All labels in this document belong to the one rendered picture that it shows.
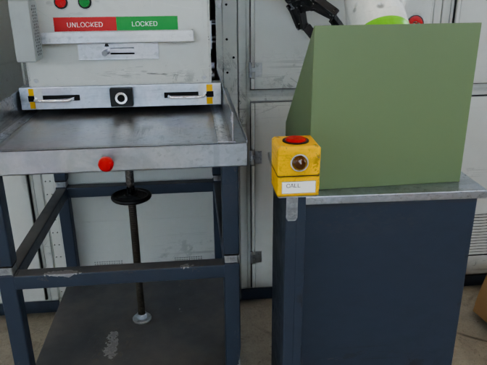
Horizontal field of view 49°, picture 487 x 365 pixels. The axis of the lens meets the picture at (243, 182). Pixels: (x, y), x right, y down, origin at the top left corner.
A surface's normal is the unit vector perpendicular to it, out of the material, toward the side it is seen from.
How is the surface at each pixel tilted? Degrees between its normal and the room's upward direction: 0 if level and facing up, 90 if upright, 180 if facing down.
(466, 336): 0
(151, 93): 90
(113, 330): 0
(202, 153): 90
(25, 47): 90
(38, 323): 0
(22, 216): 90
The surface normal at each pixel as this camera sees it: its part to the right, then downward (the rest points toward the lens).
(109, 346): -0.01, -0.94
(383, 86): 0.14, 0.34
